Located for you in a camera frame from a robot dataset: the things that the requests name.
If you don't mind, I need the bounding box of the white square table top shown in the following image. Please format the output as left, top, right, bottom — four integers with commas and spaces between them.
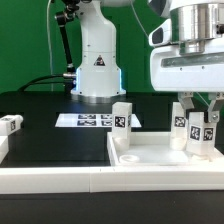
107, 132, 224, 166

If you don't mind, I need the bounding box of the fiducial marker sheet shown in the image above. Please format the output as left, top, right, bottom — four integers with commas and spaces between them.
54, 113, 142, 128

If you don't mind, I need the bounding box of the white left fence wall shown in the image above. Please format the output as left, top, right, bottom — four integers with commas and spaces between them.
0, 136, 9, 163

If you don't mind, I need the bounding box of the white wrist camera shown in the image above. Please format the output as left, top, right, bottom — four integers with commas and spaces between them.
149, 19, 172, 47

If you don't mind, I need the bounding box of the white fence wall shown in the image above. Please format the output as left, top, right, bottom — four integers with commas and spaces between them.
0, 136, 9, 163
0, 165, 224, 194

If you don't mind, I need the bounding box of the black cable bundle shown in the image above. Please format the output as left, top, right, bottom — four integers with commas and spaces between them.
18, 73, 77, 92

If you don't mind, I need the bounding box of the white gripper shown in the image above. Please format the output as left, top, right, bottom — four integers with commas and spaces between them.
150, 43, 224, 123

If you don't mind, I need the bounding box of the white front fence wall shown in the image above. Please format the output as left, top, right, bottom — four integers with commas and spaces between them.
0, 165, 224, 194

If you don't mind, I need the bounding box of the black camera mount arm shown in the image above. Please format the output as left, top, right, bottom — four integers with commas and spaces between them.
55, 0, 80, 77

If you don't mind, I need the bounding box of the white hanging cable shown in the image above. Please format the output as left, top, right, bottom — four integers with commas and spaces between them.
46, 0, 56, 92

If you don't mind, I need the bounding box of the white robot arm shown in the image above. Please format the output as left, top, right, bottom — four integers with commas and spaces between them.
72, 0, 224, 122

